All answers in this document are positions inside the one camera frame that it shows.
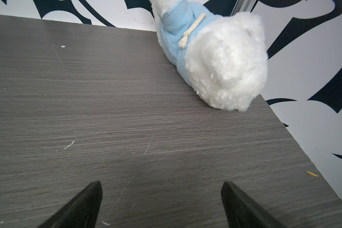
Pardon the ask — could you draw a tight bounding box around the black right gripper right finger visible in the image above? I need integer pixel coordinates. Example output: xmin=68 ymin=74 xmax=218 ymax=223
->
xmin=221 ymin=181 xmax=285 ymax=228

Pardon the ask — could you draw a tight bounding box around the white plush dog blue shirt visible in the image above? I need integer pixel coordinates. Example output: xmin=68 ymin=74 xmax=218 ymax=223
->
xmin=151 ymin=1 xmax=268 ymax=112

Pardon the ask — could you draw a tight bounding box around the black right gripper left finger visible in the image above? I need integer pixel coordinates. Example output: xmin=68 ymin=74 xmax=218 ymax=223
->
xmin=39 ymin=181 xmax=103 ymax=228

